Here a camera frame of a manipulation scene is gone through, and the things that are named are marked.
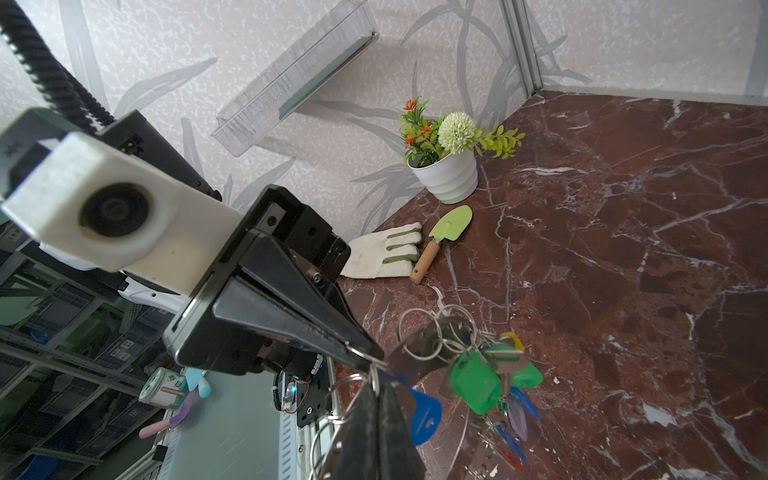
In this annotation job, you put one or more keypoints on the green garden trowel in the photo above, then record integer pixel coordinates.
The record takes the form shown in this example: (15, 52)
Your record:
(448, 228)

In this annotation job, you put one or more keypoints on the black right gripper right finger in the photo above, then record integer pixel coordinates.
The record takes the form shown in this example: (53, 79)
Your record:
(398, 456)

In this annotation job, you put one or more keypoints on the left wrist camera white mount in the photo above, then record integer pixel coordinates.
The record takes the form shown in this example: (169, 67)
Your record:
(73, 192)

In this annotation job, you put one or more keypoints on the potted artificial flower plant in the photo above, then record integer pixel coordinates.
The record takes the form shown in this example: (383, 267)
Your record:
(442, 151)

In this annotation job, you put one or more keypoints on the key with blue tag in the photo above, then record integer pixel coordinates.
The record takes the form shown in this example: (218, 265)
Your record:
(423, 412)

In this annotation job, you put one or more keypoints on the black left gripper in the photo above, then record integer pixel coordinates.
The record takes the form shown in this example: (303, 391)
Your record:
(270, 300)

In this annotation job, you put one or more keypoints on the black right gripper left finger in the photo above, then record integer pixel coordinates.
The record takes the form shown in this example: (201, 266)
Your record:
(354, 450)

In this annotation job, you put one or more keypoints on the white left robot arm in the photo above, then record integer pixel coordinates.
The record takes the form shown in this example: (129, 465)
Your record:
(65, 98)

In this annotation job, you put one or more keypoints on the clear plastic wall shelf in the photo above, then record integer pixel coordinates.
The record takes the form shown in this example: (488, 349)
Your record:
(307, 65)

